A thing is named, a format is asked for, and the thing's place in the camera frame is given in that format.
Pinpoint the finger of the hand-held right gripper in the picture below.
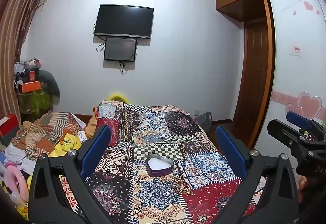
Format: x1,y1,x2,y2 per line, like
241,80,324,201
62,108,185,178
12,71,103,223
286,111,326,139
267,119,309,157

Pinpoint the orange box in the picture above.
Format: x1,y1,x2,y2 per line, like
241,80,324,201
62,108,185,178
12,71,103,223
22,81,42,93

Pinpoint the yellow garment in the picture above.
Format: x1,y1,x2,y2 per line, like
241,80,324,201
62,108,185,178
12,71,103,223
50,133,82,158

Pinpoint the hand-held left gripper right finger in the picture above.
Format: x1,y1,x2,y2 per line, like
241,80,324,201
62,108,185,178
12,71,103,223
215,125,299,224

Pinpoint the orange patterned quilt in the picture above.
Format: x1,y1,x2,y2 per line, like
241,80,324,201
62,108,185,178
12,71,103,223
11,112,86,161

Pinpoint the green patterned cloth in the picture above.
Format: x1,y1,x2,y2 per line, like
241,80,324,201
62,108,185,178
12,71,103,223
18,89,53,115

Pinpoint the red string bracelet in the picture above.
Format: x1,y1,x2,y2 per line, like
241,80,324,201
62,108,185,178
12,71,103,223
175,179,190,194

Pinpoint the dark bag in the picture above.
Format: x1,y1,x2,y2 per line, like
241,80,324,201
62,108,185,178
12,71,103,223
195,112,213,134

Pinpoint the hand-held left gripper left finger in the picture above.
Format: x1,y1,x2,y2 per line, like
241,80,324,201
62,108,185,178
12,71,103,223
29,124,133,224

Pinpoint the person's right hand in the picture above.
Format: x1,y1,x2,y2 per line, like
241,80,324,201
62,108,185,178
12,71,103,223
298,175,310,203

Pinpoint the purple heart-shaped tin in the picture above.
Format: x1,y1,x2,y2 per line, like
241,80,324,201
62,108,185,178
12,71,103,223
146,154,174,177

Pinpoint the red box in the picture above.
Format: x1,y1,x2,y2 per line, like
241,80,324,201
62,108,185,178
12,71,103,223
0,113,21,138

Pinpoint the pink plush toy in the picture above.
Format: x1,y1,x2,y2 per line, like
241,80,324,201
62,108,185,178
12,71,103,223
2,165,30,204

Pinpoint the white clothing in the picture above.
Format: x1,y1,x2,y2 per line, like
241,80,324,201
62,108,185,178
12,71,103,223
4,142,36,171

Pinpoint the pile of small clutter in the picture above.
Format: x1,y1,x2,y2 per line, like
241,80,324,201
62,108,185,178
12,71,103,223
14,58,42,82

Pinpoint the brown striped curtain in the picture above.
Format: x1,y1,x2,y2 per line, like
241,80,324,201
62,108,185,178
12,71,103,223
0,0,51,125

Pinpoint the brown wooden door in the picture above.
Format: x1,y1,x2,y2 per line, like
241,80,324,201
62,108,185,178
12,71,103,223
232,20,271,149

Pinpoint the patchwork printed blanket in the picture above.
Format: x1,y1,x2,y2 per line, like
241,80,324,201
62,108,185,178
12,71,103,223
58,100,268,224

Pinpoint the black wall television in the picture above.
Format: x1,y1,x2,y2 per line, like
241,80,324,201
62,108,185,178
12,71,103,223
94,5,154,39

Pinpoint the small black monitor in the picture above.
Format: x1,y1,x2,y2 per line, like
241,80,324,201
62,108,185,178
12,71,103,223
103,37,138,62

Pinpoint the yellow object behind bed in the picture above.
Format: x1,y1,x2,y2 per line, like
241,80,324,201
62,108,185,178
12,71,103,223
107,91,130,105

